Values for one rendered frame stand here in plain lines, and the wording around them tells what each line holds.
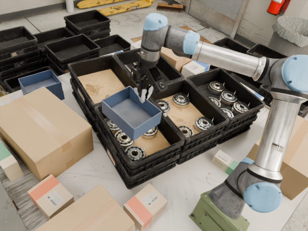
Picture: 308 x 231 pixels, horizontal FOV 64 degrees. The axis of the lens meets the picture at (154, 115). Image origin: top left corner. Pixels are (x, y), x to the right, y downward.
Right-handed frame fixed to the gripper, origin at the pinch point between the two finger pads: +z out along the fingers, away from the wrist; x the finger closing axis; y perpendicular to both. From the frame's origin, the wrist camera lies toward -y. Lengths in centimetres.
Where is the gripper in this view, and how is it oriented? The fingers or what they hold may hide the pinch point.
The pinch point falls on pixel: (144, 101)
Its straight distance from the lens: 104.0
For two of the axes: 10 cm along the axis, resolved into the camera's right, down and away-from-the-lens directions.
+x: -7.3, 3.6, -5.7
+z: -1.8, 7.1, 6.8
